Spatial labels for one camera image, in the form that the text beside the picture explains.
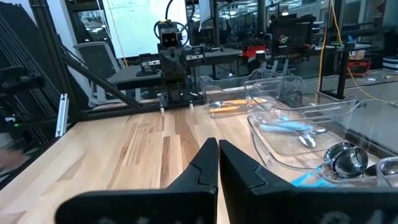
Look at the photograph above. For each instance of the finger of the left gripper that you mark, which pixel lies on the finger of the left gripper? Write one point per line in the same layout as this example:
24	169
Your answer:
167	70
179	70

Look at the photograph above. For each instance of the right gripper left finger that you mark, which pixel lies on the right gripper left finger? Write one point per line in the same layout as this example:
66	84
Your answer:
140	208

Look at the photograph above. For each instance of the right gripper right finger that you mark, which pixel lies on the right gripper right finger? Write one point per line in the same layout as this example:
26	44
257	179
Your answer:
311	208

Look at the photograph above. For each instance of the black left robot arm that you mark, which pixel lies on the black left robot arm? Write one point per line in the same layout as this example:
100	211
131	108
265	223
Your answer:
174	90

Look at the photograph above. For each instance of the white arm base foot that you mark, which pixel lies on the white arm base foot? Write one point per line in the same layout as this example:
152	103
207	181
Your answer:
191	106

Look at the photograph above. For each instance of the clear plastic bin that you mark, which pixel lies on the clear plastic bin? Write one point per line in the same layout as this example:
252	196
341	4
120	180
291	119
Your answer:
270	155
280	90
388	168
211	90

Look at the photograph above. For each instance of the white board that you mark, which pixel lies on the white board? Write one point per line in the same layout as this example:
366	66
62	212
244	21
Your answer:
140	28

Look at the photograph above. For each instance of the red crate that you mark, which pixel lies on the red crate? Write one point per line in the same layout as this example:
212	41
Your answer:
359	68
253	51

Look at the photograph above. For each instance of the grey mesh office chair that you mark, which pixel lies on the grey mesh office chair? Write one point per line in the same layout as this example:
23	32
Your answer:
99	59

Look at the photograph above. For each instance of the black cabinet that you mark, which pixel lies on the black cabinet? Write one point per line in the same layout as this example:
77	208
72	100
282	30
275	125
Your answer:
292	37

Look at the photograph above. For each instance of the person's hand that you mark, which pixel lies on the person's hand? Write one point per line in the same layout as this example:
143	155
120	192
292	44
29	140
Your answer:
11	158

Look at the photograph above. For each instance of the black tripod stand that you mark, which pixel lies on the black tripod stand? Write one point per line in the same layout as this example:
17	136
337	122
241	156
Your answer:
342	71

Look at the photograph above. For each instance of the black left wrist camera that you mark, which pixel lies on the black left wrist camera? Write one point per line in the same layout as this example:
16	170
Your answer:
169	37

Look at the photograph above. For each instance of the silver metal bracket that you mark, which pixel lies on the silver metal bracket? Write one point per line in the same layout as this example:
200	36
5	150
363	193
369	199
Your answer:
62	115

